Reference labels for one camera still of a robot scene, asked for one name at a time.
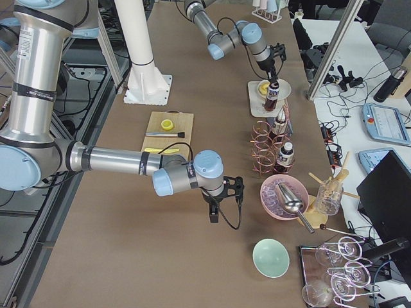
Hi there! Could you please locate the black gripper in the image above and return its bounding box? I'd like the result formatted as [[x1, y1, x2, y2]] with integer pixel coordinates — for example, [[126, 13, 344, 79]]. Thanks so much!
[[202, 189, 227, 223], [257, 56, 278, 83]]

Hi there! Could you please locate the tea bottle white cap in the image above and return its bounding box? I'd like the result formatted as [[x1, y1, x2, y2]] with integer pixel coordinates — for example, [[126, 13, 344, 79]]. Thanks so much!
[[264, 81, 279, 112]]

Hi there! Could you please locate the white tray bear drawing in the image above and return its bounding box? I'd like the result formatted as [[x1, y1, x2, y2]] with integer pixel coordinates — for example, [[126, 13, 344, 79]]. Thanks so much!
[[247, 81, 286, 117]]

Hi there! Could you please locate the tea bottle in rack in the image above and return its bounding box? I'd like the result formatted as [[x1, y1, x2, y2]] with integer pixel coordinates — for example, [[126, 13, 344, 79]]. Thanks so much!
[[270, 113, 288, 137]]

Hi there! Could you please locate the tea bottle at edge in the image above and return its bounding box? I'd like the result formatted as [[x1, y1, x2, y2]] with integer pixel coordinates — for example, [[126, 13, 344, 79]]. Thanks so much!
[[274, 142, 294, 173]]

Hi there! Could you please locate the wine glass rack tray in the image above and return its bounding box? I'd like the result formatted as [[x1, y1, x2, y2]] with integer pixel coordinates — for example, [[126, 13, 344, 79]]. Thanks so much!
[[299, 232, 380, 307]]

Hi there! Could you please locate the glazed donut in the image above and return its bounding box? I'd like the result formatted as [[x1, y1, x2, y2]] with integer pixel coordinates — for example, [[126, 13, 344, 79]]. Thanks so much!
[[258, 80, 270, 97]]

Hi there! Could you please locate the white round plate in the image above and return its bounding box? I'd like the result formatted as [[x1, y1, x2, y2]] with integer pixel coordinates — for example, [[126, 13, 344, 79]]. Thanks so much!
[[257, 79, 292, 100]]

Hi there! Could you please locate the pink bowl of ice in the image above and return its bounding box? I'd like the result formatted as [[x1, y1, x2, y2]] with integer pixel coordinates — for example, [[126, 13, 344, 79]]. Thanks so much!
[[260, 174, 309, 221]]

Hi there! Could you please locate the white cup rack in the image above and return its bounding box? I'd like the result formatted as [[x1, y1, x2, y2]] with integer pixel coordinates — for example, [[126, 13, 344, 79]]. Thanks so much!
[[252, 0, 288, 24]]

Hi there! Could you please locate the mint green bowl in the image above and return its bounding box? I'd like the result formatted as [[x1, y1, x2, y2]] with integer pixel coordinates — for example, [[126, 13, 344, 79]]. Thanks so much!
[[252, 238, 290, 278]]

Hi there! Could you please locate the yellow plastic knife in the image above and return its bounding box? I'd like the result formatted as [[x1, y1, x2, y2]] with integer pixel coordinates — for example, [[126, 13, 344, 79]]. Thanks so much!
[[144, 148, 180, 154]]

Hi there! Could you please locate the steel ice scoop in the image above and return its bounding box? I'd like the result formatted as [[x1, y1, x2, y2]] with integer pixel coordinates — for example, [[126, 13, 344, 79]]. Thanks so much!
[[275, 182, 315, 234]]

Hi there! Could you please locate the wooden cutting board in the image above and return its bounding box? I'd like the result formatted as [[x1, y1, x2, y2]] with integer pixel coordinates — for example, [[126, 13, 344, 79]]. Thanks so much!
[[141, 112, 194, 150]]

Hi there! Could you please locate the half lemon slice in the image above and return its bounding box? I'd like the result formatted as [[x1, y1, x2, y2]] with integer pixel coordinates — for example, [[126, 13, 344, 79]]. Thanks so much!
[[161, 119, 174, 131]]

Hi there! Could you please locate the wooden cup stand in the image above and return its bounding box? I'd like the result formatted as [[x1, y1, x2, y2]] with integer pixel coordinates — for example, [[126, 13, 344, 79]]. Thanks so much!
[[306, 151, 360, 229]]

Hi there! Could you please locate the glass jar on stand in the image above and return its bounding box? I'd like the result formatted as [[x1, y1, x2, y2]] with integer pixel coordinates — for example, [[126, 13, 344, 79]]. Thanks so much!
[[314, 180, 343, 216]]

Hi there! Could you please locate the black thermos bottle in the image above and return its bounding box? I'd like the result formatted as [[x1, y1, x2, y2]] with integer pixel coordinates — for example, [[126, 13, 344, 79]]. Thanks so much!
[[373, 66, 407, 103]]

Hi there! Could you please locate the teach pendant tablet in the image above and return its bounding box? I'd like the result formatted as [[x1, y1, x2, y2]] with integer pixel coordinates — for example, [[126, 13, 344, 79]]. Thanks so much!
[[362, 103, 410, 146], [358, 147, 406, 174]]

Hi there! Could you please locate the black laptop monitor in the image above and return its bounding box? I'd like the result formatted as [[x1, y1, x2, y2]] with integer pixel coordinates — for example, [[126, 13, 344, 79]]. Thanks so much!
[[356, 150, 411, 254]]

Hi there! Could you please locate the copper wire bottle rack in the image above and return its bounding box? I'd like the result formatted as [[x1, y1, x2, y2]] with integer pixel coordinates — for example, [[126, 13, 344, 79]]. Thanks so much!
[[250, 104, 295, 177]]

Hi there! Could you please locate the aluminium frame post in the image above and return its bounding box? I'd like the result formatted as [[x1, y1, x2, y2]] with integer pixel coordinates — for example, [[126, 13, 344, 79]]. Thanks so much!
[[306, 0, 363, 101]]

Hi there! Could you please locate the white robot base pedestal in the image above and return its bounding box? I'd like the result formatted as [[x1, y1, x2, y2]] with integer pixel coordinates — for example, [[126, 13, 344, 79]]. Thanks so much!
[[115, 0, 172, 106]]

